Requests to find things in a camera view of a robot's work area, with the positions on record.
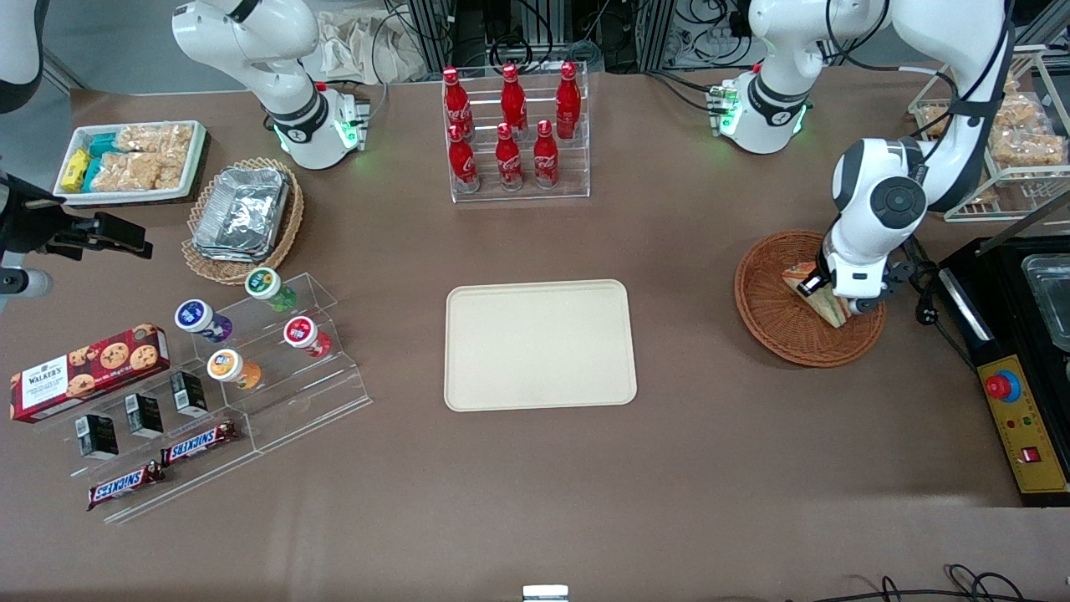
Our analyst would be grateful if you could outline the orange lid cup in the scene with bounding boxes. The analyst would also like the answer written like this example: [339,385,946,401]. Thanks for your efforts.
[206,349,262,391]

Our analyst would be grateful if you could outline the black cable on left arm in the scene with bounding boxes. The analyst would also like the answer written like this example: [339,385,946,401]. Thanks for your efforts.
[823,0,1017,168]

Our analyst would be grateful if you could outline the green lid cup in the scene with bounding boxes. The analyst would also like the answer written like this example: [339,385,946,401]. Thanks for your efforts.
[245,267,298,314]

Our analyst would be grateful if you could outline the red Walkers cookie box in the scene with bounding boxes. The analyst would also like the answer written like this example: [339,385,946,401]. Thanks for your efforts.
[10,324,171,424]

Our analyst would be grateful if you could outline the Snickers chocolate bar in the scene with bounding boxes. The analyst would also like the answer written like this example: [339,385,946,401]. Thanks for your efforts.
[160,421,238,467]
[87,461,165,511]

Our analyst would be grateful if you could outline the grey aluminium frame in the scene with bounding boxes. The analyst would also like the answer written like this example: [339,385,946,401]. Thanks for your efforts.
[407,0,670,74]

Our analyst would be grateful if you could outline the small black box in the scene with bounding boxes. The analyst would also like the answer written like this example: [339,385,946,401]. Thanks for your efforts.
[125,393,165,439]
[77,414,120,460]
[170,371,208,418]

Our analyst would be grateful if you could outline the clear acrylic bottle rack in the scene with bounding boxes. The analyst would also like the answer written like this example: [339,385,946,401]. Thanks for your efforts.
[441,63,591,204]

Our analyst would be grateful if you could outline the white wire rack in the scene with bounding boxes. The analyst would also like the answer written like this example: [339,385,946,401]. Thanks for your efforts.
[907,46,1070,222]

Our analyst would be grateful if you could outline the steel pan in machine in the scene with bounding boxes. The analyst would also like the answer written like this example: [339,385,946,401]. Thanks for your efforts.
[1020,253,1070,352]

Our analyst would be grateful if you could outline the purple lid cup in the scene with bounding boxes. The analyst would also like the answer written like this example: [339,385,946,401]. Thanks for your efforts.
[174,298,233,343]

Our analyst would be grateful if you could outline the clear acrylic stepped stand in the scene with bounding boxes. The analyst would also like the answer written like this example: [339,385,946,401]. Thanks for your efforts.
[50,272,373,526]

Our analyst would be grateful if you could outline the black floor cables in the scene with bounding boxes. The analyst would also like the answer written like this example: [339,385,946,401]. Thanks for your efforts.
[786,564,1070,602]

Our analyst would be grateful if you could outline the brown wicker basket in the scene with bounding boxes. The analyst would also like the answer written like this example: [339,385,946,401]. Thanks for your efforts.
[734,230,887,369]

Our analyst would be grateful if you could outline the black machine with yellow panel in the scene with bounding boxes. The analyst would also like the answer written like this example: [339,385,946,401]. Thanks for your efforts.
[936,191,1070,508]

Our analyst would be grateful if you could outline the light wicker basket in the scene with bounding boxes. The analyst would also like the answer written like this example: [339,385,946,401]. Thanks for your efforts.
[181,157,305,286]

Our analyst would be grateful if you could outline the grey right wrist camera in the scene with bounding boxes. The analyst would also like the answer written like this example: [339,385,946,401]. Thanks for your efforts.
[0,268,54,300]

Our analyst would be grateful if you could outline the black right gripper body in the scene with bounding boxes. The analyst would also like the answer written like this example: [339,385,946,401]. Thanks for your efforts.
[0,171,76,264]

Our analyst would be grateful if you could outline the black cable at arm base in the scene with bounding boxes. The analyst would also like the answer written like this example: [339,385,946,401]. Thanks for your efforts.
[644,69,724,114]

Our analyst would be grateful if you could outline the red cola bottle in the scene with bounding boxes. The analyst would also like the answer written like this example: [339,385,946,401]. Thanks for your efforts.
[501,64,528,135]
[533,120,560,190]
[448,124,480,194]
[556,61,582,140]
[495,123,523,191]
[442,67,475,139]

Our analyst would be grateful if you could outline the triangle sandwich with lettuce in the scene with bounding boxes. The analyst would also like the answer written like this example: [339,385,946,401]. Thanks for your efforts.
[782,262,853,327]

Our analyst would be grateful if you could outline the white snack tray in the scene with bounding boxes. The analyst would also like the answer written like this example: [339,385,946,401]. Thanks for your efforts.
[53,120,208,206]

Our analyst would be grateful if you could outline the red lid cup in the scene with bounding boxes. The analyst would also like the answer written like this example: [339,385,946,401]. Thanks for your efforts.
[283,315,332,359]

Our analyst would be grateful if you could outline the yellow snack packet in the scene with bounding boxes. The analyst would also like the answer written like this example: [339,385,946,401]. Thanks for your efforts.
[60,149,91,191]

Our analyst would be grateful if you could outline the stack of foil containers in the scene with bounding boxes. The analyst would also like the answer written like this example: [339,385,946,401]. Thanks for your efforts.
[192,167,291,263]

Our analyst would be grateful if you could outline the beige plastic tray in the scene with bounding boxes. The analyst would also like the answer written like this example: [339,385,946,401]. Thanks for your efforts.
[444,278,638,413]

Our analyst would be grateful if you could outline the crumpled white plastic bag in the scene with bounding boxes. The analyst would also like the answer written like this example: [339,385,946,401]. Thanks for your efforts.
[318,8,436,84]

